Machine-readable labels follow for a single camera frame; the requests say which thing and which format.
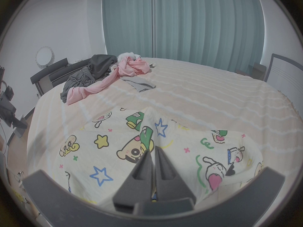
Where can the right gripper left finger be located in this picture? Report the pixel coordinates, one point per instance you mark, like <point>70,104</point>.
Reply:
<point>132,190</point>

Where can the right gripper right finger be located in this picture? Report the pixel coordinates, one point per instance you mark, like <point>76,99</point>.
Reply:
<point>175,188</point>

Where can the white printed pyjama top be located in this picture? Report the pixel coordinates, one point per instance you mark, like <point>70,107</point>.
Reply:
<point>113,136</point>

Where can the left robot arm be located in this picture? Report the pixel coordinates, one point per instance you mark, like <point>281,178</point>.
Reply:
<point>8,107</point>

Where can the bed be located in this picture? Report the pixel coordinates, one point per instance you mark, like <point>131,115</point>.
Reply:
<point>213,103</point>

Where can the pile of clothes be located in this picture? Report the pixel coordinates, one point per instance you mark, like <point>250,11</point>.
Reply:
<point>139,84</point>

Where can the dark grey garment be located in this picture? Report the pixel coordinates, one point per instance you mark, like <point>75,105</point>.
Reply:
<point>75,81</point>

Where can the pink garment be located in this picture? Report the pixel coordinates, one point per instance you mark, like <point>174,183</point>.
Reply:
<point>132,66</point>

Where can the grey bedside table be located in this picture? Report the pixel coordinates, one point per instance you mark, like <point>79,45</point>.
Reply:
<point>254,71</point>

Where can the black low cabinet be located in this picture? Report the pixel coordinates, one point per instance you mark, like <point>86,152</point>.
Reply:
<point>47,77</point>

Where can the blue-green curtain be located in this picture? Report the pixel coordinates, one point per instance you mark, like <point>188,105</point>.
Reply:
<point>127,20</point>
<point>208,25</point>

